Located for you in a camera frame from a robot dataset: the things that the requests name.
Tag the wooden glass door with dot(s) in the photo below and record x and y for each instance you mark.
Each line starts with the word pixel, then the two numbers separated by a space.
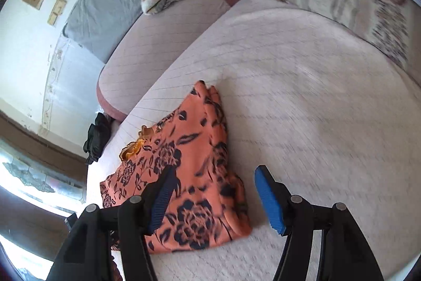
pixel 41 185

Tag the pink quilted bolster cushion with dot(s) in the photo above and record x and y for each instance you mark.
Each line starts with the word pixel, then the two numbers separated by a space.
pixel 149 47

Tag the beige wall switch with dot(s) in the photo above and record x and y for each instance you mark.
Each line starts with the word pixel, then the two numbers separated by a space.
pixel 56 11

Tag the grey pillow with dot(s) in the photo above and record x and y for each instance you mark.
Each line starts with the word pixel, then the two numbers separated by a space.
pixel 100 25

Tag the black clothing pile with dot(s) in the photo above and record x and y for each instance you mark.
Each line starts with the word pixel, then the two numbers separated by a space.
pixel 99 133

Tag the orange floral garment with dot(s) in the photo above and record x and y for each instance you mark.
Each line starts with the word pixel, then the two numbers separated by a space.
pixel 208 206

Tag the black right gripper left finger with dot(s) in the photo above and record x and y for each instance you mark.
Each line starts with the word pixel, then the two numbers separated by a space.
pixel 86 252

